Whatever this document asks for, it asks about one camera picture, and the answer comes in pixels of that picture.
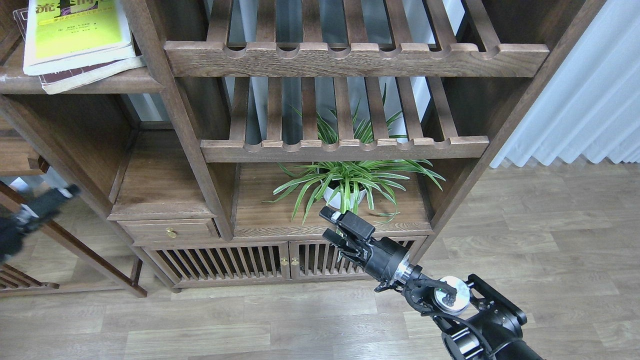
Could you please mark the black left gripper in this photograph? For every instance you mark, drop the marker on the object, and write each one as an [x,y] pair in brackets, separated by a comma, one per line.
[30,217]

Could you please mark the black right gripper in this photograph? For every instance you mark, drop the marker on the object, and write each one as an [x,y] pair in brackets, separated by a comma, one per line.
[383,259]

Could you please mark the dark maroon cover book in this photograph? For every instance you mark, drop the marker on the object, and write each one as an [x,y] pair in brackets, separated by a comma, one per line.
[62,81]

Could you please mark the yellow green cover book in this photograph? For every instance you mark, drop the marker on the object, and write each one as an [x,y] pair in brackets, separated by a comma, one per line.
[71,34]

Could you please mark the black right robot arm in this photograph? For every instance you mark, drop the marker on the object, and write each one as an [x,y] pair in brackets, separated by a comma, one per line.
[476,321]

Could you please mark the white plant pot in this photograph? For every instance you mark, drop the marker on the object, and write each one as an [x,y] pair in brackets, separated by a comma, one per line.
[335,198]

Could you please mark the green spider plant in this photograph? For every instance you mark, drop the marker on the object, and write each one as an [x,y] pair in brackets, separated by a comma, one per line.
[381,176]

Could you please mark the brass drawer knob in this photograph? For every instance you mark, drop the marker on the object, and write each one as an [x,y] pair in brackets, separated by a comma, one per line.
[171,233]

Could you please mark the dark wooden bookshelf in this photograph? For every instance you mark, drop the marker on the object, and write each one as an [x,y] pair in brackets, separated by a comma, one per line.
[231,89]

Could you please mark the white pleated curtain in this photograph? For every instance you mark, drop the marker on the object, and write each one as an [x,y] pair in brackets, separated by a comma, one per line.
[591,106]

